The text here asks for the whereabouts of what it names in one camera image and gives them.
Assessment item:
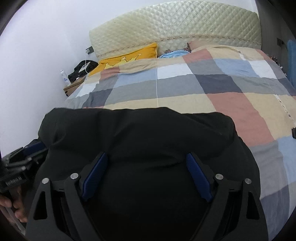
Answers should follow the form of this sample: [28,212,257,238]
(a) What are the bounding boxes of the black large garment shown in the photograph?
[34,108,260,240]

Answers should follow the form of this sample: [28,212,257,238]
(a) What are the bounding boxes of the person's left hand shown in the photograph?
[1,186,28,223]

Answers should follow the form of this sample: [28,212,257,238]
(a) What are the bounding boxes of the wooden bedside table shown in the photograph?
[63,76,86,97]

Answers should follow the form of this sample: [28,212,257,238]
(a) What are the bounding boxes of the black bag on nightstand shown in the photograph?
[68,60,98,83]

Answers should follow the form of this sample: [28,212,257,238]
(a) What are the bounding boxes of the colourful patchwork duvet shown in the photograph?
[64,45,295,239]

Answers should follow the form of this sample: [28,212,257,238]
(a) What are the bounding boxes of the yellow pillow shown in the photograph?
[88,43,158,77]

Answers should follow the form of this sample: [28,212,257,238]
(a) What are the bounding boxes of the light blue pillow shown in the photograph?
[158,50,190,59]

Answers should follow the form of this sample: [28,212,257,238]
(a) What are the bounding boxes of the pink pillow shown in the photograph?
[187,40,219,52]

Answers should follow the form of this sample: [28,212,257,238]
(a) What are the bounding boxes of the cream quilted headboard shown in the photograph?
[89,1,262,59]

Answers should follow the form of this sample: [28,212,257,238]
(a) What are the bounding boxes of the black wall socket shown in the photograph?
[86,46,94,55]

